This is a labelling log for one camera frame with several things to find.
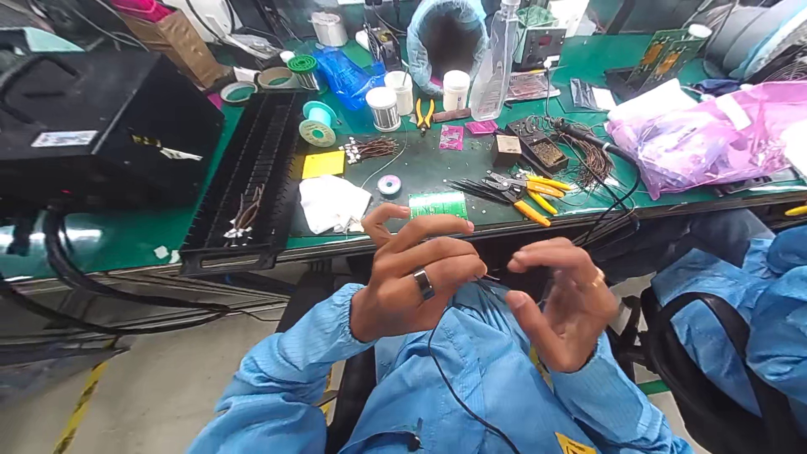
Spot wooden block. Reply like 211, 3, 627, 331
492, 133, 523, 168

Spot black chair with armrest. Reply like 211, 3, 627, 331
612, 287, 807, 454

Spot brown wires with white connectors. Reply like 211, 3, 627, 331
224, 183, 265, 247

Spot solder wire reel, white top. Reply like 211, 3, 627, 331
365, 86, 402, 132

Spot clear plastic bottle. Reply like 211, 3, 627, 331
469, 0, 522, 122

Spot black soldering iron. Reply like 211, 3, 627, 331
552, 118, 640, 166

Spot green-topped solder reel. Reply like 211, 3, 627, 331
286, 54, 321, 93

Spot person's left hand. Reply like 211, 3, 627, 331
350, 203, 488, 344

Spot thin black wire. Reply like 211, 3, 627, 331
427, 274, 522, 454

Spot teal wire spool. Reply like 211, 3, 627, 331
298, 100, 342, 148

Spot large black machine box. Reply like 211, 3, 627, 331
0, 49, 225, 218

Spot person's right hand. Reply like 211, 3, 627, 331
506, 237, 619, 373

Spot white cloth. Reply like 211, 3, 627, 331
298, 174, 373, 235

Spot small yellow-black pliers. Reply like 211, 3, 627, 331
414, 97, 436, 136

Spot small black device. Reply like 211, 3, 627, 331
364, 24, 403, 71

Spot blue plastic bag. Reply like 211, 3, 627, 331
313, 45, 387, 112

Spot printed paper sheet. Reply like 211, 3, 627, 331
504, 70, 561, 102

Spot bundle of brown connector wires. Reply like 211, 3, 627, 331
339, 136, 400, 165

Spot white jar with lid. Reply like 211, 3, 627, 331
442, 69, 472, 113

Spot black soldering station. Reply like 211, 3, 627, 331
514, 24, 567, 70

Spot black soldering iron stand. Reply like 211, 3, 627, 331
504, 119, 570, 176

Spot coiled brown wire bundle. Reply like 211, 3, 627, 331
565, 124, 616, 191

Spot black tweezers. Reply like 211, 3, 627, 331
445, 178, 514, 207

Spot green-topped workbench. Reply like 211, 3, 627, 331
0, 32, 807, 285

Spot orange-handled wire stripper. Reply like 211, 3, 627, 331
484, 170, 572, 228

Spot thick black cables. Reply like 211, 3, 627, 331
0, 207, 235, 336

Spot brown cardboard box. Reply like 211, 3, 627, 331
118, 6, 226, 90

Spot yellow-handled cutters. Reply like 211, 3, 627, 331
512, 167, 574, 216

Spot yellow sticky note pad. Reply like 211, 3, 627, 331
302, 150, 346, 180

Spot white spool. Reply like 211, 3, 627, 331
311, 11, 349, 49

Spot pink plastic bag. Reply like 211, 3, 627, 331
604, 80, 807, 202

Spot white paper sheet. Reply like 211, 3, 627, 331
607, 77, 700, 125

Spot white plastic cup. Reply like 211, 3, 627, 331
384, 70, 414, 116

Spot green circuit board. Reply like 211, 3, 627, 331
409, 192, 468, 221

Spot green-lined tape roll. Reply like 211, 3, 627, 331
219, 81, 258, 107

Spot bright pink bag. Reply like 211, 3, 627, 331
108, 0, 178, 25

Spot person's right forearm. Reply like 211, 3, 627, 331
550, 333, 693, 454

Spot upright green circuit boards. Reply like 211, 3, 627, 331
621, 26, 712, 95

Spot black packet with white label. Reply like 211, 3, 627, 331
569, 77, 617, 113

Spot black slotted rack tray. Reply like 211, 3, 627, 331
179, 91, 310, 277

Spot beige tape roll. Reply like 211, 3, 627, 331
256, 66, 296, 91

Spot person's left forearm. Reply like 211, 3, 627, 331
187, 283, 376, 454

